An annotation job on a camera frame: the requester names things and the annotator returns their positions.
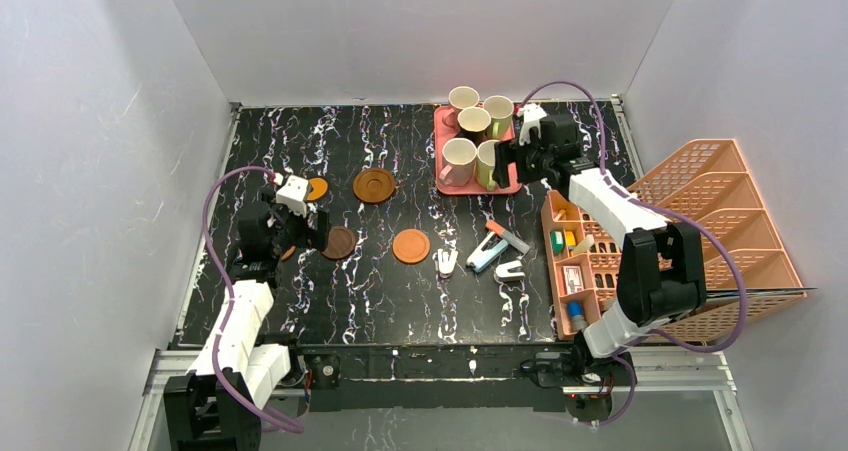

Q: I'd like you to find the orange wooden coaster front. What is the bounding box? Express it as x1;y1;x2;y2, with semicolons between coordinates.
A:
279;246;297;262

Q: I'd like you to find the small orange coaster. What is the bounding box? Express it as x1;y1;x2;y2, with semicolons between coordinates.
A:
306;177;329;202

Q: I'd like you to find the dark brown coaster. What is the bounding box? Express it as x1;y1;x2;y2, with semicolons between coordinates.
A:
321;225;358;260

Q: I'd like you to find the green mug front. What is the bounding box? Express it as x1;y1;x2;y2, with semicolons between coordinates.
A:
475;140;498;192

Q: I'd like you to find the green mug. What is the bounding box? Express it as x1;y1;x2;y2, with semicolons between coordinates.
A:
475;140;498;192
483;95;515;140

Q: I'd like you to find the brown saucer coaster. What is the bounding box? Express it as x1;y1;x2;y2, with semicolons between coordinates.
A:
353;167;396;204

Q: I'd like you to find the pink tray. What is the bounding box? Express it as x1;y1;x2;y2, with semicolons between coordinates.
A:
433;106;522;195

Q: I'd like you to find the light orange coaster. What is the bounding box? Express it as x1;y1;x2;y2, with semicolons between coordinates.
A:
392;228;430;264

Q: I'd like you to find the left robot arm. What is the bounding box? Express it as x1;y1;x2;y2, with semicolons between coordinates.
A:
163;199;330;450

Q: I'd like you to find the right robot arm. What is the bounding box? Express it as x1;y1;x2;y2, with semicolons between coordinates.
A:
494;105;707;358

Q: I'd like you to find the green mug rear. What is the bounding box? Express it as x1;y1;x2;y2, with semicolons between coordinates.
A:
483;95;515;140

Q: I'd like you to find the dark brown mug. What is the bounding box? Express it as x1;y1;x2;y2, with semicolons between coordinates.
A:
457;107;492;144

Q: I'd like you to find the green eraser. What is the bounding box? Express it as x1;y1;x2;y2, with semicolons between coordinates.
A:
550;230;566;254

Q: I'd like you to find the yellow item in organizer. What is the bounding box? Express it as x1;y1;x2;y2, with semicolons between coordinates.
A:
564;231;576;249

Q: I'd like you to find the pink mug front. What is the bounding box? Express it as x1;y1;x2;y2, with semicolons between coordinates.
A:
438;138;477;187

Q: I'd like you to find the pink mug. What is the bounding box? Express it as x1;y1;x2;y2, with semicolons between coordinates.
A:
438;138;477;187
442;86;480;129

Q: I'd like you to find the orange grey marker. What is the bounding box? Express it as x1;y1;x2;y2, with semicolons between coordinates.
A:
486;220;530;255

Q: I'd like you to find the cream item in organizer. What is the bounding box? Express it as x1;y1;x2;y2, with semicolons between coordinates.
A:
571;234;595;255

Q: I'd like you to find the pink mug rear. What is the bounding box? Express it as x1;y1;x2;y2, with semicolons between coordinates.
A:
442;86;480;129

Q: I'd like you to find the blue white stapler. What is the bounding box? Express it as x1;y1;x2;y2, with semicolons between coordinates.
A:
466;231;510;274

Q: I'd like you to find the white red card box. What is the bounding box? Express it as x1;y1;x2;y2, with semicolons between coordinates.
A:
562;265;585;295

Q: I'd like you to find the white stapler right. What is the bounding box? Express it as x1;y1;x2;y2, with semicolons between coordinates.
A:
494;260;526;284

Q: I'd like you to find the small white stapler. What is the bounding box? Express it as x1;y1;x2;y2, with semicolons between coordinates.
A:
434;248;458;279

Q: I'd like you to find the blue stamp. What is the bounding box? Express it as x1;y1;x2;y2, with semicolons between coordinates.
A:
566;301;588;333

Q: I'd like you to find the orange file organizer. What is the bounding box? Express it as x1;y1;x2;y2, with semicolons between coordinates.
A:
541;139;806;342

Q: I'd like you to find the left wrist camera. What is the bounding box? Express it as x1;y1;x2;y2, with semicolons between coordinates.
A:
273;173;311;217

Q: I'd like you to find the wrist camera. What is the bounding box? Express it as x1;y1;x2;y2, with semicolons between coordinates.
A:
273;173;311;217
516;103;548;146

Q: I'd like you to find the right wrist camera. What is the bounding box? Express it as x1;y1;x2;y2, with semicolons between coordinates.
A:
516;103;548;146

